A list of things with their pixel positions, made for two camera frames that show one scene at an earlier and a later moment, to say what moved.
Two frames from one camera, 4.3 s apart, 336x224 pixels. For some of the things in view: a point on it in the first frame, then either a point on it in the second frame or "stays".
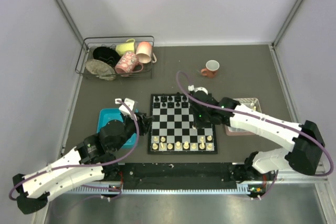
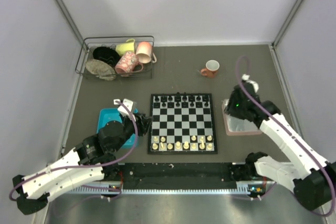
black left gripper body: (142, 126) stays
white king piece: (186, 145) stays
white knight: (201, 146) stays
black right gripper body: (201, 119) to (235, 107)
